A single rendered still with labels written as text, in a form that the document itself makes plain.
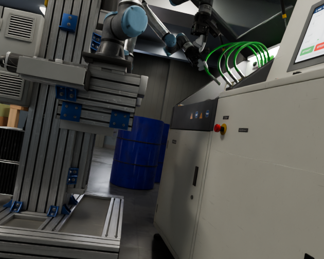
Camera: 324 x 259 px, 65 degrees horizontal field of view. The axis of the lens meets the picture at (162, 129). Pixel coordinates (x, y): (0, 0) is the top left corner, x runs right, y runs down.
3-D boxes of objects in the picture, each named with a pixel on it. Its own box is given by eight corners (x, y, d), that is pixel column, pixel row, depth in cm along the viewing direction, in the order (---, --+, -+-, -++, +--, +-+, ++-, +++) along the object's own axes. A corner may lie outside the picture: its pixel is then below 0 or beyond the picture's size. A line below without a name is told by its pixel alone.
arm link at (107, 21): (117, 49, 133) (121, 23, 133) (130, 44, 122) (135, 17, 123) (96, 40, 125) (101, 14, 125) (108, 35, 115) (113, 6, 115)
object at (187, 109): (170, 128, 184) (174, 106, 185) (176, 129, 186) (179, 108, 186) (209, 130, 125) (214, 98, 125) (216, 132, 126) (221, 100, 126)
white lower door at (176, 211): (153, 220, 184) (168, 128, 186) (156, 221, 185) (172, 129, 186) (185, 270, 122) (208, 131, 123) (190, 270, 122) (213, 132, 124)
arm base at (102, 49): (91, 55, 116) (95, 33, 116) (95, 63, 131) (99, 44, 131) (124, 61, 117) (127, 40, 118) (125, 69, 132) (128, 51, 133)
